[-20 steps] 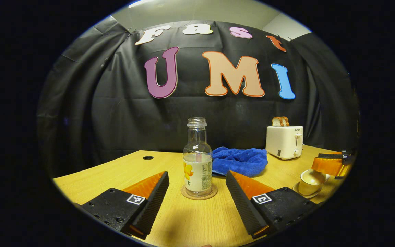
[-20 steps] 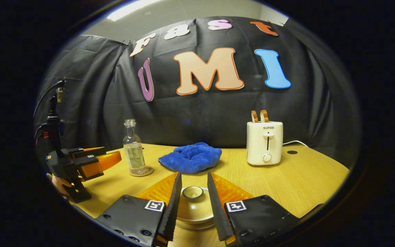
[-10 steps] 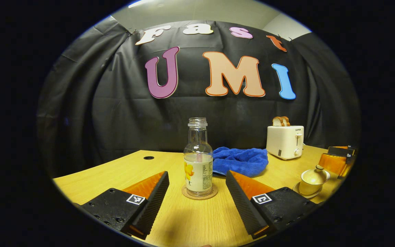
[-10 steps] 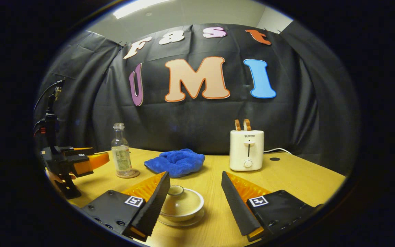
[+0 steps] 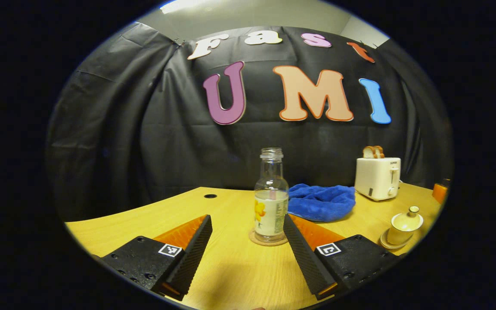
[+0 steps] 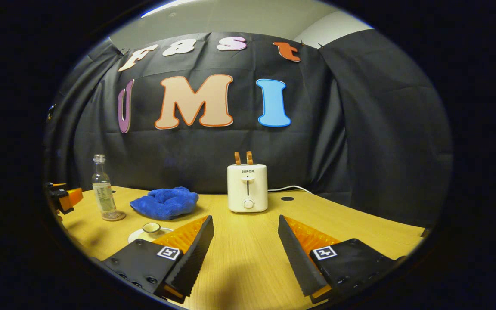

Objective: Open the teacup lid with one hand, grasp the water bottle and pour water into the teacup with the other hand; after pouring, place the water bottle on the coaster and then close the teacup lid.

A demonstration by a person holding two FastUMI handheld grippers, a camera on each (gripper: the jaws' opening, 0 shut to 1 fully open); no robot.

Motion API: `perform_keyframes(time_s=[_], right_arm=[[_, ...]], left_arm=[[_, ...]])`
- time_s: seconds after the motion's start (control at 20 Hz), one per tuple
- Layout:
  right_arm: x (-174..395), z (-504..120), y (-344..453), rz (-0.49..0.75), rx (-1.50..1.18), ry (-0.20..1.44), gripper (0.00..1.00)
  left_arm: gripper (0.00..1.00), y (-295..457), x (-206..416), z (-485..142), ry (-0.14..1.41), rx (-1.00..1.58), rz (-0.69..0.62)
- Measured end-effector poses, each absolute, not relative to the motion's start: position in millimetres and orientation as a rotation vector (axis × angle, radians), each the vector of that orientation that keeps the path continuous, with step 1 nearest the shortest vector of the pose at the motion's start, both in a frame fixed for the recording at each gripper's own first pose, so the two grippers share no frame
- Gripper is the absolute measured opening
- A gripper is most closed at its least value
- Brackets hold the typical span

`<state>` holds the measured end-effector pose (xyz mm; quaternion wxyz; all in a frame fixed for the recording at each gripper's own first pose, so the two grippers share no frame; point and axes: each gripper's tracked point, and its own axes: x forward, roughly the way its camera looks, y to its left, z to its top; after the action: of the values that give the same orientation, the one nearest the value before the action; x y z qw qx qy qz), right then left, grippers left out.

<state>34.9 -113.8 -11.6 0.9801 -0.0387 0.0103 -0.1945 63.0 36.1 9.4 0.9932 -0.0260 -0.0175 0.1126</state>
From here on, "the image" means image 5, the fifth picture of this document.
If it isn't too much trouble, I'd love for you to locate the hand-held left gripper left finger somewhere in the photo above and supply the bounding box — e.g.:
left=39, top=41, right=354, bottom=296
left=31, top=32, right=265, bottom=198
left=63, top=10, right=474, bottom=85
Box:
left=101, top=214, right=213, bottom=301

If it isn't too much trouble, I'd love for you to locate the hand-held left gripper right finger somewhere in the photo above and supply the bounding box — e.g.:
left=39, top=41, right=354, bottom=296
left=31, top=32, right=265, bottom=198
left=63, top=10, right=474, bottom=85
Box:
left=283, top=214, right=403, bottom=301

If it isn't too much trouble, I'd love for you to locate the cream teacup lid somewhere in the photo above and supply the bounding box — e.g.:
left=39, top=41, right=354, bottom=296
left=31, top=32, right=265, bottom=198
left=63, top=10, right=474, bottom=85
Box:
left=391, top=206, right=424, bottom=232

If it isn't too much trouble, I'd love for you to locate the round brown coaster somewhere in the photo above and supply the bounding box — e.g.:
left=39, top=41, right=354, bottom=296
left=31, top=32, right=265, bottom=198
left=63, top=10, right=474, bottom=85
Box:
left=248, top=227, right=290, bottom=247

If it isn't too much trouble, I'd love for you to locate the clear plastic water bottle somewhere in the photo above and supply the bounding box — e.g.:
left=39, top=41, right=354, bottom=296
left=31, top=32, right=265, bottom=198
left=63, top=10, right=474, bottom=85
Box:
left=254, top=148, right=290, bottom=243

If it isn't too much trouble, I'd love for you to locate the cream teacup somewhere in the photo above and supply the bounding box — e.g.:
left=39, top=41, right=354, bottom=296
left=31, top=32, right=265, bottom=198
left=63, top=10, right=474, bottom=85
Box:
left=387, top=225, right=421, bottom=246

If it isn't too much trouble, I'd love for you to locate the blue towel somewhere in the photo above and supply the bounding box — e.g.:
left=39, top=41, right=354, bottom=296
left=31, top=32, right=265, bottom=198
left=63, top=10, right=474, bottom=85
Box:
left=288, top=184, right=356, bottom=223

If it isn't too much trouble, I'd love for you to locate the cream toaster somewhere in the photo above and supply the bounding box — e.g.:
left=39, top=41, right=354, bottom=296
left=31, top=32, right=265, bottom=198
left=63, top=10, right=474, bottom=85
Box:
left=354, top=157, right=402, bottom=202

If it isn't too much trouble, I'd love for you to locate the cream saucer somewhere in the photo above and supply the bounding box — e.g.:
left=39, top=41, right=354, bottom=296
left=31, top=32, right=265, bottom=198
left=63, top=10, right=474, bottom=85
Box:
left=380, top=228, right=416, bottom=251

